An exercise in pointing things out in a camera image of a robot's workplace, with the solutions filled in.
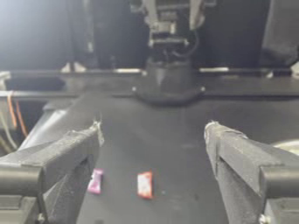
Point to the purple candy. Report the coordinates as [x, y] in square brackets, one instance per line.
[95, 181]

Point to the red candy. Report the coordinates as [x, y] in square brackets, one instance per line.
[144, 185]

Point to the steel bowl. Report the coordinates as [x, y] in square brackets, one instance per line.
[287, 145]

